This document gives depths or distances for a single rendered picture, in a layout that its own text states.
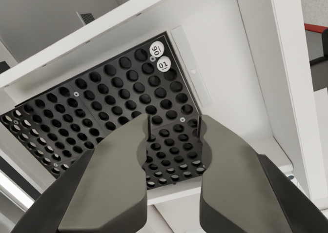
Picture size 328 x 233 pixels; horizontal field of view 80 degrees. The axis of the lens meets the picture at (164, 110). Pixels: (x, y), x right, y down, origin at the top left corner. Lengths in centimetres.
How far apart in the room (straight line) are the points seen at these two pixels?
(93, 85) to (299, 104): 19
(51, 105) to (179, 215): 45
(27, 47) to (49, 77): 11
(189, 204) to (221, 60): 39
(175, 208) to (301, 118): 43
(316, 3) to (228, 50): 101
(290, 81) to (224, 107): 12
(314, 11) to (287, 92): 107
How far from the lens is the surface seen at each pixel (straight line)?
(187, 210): 58
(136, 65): 20
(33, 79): 34
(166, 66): 18
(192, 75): 25
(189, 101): 21
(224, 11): 26
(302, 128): 22
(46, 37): 47
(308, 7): 124
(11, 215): 31
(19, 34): 43
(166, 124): 22
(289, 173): 46
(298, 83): 20
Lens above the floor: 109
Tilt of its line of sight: 61 degrees down
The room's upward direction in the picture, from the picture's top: 171 degrees counter-clockwise
